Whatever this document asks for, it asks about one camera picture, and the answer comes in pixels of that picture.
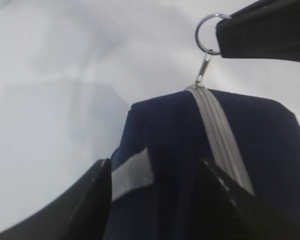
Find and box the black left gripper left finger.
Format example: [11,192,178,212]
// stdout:
[0,159,112,240]

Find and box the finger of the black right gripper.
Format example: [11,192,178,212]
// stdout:
[216,0,300,63]

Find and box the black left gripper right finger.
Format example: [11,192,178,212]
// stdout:
[196,159,300,240]

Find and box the navy and white lunch bag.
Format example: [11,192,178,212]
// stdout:
[109,12,300,240]

